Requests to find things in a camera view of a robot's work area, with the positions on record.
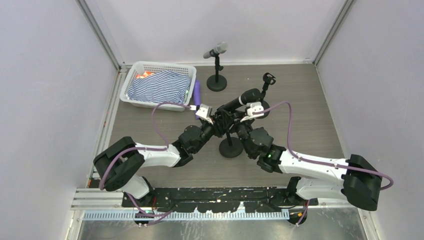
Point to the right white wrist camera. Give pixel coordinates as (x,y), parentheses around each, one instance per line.
(253,110)

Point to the black microphone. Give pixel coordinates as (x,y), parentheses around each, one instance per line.
(249,96)

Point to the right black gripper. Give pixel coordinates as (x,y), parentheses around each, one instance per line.
(237,122)

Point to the orange item in basket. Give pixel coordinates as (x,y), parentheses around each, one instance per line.
(143,75)

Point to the black mic stand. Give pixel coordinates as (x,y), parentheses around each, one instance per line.
(230,147)
(268,80)
(217,82)

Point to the white plastic basket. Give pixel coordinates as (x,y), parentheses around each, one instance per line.
(141,66)

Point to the left aluminium frame post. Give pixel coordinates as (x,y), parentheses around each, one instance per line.
(88,14)

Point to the blue white striped cloth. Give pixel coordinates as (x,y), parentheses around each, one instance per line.
(162,86)

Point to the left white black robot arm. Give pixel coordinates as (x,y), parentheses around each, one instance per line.
(118,165)

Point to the purple microphone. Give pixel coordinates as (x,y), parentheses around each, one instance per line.
(197,93)

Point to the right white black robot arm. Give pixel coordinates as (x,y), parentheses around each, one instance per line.
(354,179)

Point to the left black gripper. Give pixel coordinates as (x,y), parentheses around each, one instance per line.
(218,120)

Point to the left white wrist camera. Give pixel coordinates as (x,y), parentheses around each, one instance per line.
(202,112)

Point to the right aluminium frame post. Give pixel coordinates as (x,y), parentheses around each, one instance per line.
(340,18)

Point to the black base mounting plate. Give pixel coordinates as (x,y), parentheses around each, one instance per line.
(217,199)

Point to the silver microphone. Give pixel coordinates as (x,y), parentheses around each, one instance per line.
(220,48)

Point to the white slotted cable duct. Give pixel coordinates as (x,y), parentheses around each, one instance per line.
(131,214)

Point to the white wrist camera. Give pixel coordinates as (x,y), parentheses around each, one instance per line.
(253,110)
(202,112)

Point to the aluminium frame post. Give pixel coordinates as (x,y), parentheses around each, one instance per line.
(88,14)
(340,18)

